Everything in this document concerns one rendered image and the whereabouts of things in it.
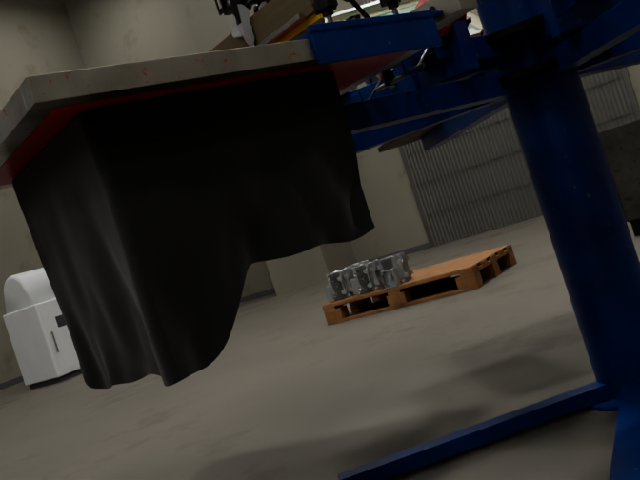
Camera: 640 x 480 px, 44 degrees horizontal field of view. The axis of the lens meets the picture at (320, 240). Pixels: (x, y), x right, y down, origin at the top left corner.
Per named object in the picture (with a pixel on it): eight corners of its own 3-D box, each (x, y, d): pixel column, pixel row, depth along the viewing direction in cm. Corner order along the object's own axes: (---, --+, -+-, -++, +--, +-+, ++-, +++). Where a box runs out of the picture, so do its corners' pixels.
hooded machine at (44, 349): (102, 365, 915) (68, 258, 914) (62, 382, 862) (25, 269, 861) (65, 374, 949) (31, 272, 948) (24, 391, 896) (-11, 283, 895)
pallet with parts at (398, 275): (324, 328, 581) (309, 281, 580) (374, 299, 660) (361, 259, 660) (485, 287, 517) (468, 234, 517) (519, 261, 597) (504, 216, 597)
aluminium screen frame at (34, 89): (34, 103, 104) (26, 76, 104) (-45, 199, 151) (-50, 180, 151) (438, 40, 150) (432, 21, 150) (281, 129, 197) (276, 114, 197)
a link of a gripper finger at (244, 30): (243, 56, 166) (236, 14, 167) (257, 46, 161) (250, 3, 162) (230, 55, 164) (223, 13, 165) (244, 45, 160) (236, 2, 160)
